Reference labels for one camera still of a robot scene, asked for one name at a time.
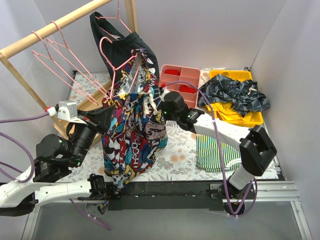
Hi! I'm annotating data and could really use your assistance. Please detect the colourful comic print shorts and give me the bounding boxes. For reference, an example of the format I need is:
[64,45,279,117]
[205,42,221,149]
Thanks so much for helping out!
[101,48,168,194]

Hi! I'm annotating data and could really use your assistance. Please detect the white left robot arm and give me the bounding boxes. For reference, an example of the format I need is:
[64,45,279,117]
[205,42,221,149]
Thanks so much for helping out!
[0,106,115,217]

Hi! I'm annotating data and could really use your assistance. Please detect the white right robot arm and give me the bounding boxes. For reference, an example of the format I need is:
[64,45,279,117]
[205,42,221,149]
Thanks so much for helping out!
[160,89,278,199]

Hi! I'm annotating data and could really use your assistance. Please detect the green white striped shorts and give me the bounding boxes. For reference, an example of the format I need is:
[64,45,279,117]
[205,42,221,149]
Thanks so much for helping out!
[196,135,241,173]

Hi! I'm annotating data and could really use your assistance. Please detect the black shorts on hanger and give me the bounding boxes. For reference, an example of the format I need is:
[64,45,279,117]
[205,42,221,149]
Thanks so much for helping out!
[89,11,160,78]

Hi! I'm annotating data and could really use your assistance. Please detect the dark patterned shorts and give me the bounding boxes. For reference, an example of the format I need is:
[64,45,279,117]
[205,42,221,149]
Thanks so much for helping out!
[197,74,271,117]

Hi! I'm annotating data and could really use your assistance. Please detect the red sock middle compartment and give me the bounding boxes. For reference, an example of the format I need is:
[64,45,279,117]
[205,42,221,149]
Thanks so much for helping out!
[179,84,196,94]

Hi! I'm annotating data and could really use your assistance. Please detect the red sock compartment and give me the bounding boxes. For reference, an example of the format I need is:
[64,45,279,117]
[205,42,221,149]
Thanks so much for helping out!
[179,84,196,94]
[164,69,180,76]

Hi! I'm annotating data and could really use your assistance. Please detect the pink divided organizer box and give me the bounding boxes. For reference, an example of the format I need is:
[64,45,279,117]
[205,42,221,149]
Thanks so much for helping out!
[159,64,201,108]

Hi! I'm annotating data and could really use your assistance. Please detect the red sock upper compartment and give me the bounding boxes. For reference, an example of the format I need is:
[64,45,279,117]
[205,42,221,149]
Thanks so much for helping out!
[164,69,180,76]

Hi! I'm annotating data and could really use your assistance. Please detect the floral table mat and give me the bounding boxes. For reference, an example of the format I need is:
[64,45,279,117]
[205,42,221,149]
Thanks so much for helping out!
[57,68,282,183]

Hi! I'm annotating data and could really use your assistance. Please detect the yellow plastic tray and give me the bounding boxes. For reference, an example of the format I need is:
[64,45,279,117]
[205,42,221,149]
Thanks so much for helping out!
[209,69,264,128]

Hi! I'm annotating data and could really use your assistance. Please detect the wooden clothes rack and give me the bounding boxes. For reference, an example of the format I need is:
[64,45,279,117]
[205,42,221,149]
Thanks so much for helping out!
[0,0,138,137]

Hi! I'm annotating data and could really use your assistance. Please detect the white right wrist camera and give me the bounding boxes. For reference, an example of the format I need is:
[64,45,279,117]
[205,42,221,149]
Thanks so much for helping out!
[159,86,170,97]

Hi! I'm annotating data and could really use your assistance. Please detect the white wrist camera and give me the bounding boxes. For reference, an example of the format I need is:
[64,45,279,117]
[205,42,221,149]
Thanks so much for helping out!
[159,86,170,97]
[57,100,84,124]

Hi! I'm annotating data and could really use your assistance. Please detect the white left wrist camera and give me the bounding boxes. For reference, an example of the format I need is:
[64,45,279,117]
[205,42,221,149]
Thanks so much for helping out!
[57,100,84,124]

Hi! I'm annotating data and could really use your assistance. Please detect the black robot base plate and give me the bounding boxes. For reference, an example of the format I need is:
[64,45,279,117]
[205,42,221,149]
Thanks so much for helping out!
[77,181,258,217]

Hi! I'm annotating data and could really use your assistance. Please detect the pink wire hanger with shorts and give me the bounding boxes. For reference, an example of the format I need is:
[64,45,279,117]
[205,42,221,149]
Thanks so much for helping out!
[90,0,132,42]

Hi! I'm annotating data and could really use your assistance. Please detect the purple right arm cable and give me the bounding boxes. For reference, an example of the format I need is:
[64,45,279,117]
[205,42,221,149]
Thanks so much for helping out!
[159,81,258,217]

